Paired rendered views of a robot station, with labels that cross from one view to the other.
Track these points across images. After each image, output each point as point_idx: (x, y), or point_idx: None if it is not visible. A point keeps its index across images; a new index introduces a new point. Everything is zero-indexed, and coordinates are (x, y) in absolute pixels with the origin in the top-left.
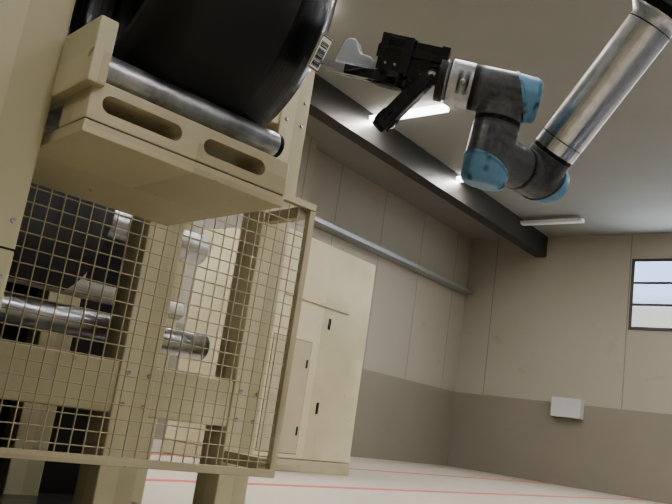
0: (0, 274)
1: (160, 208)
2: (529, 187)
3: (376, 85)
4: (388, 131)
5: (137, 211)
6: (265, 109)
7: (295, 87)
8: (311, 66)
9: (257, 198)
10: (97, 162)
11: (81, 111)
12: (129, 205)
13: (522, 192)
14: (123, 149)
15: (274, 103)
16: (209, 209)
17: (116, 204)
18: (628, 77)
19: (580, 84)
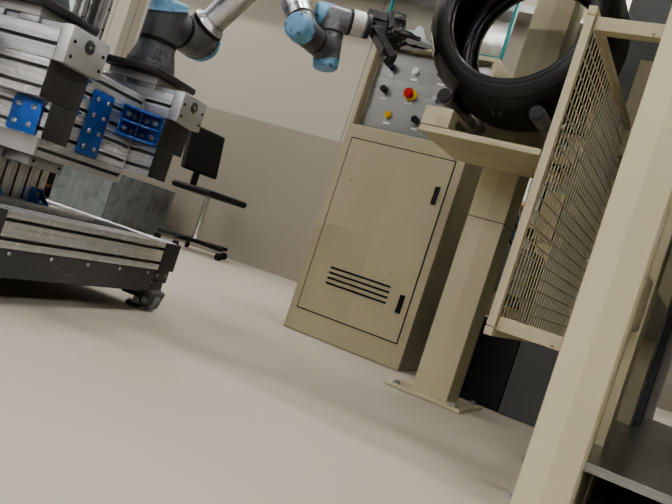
0: (464, 225)
1: (506, 154)
2: (303, 48)
3: (402, 40)
4: (385, 61)
5: (531, 160)
6: (446, 85)
7: (440, 64)
8: (432, 54)
9: (425, 134)
10: (480, 161)
11: None
12: (525, 161)
13: (306, 49)
14: (451, 155)
15: (443, 80)
16: (470, 143)
17: (533, 164)
18: None
19: None
